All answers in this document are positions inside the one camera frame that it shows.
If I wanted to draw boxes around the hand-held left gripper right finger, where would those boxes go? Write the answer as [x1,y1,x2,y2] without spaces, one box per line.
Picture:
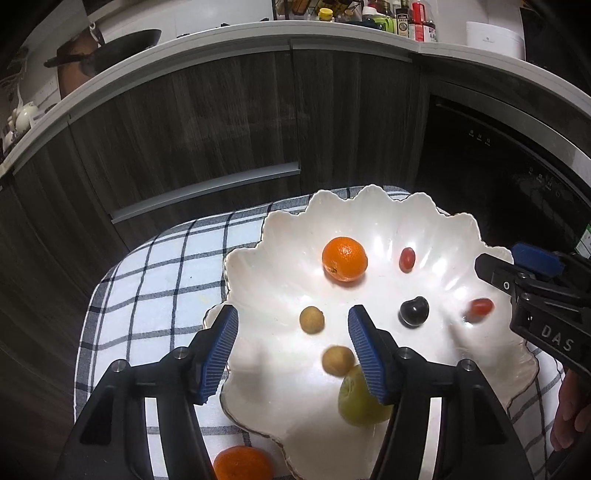
[347,305,527,480]

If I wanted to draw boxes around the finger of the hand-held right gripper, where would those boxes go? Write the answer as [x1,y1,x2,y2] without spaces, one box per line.
[475,253,536,301]
[512,243,591,284]

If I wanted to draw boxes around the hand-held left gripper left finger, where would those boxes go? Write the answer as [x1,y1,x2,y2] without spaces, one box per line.
[65,305,240,480]

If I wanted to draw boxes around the tan longan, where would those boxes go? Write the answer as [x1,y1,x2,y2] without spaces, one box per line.
[299,306,325,334]
[322,345,357,377]

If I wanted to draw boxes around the green round plum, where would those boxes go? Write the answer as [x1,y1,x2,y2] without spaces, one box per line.
[338,364,393,428]

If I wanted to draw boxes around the dark cherry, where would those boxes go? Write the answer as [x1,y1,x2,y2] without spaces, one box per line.
[399,296,430,329]

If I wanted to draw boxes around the white scalloped bowl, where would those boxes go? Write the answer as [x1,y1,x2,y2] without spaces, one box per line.
[203,185,541,480]

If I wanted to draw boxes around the person's right hand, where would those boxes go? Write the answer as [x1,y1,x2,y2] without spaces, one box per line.
[549,369,591,453]

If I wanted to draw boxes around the white checked cloth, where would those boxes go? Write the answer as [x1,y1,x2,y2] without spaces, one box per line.
[74,185,566,480]

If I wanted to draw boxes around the orange tangerine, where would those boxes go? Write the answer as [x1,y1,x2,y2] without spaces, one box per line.
[322,236,369,283]
[213,445,274,480]

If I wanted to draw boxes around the black built-in dishwasher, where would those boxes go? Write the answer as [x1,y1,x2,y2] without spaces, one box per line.
[411,80,591,268]

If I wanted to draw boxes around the white round container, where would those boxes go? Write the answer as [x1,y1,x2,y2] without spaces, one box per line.
[465,21,527,61]

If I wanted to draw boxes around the dark wooden cabinet fronts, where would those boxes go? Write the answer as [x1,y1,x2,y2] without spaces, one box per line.
[0,46,430,416]

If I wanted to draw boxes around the row of condiment bottles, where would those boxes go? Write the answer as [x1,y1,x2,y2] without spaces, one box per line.
[360,0,439,43]

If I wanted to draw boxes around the white teapot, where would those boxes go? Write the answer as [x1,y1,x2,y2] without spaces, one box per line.
[11,102,40,132]

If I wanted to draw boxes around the grey kitchen countertop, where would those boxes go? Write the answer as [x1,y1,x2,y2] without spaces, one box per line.
[0,21,591,185]

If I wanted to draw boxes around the copper pot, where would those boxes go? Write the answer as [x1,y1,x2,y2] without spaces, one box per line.
[58,23,105,100]

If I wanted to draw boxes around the black wok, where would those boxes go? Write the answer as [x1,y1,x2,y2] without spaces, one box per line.
[44,28,163,75]

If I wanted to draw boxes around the grey metal cabinet handle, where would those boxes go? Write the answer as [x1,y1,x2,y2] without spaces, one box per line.
[110,162,303,224]

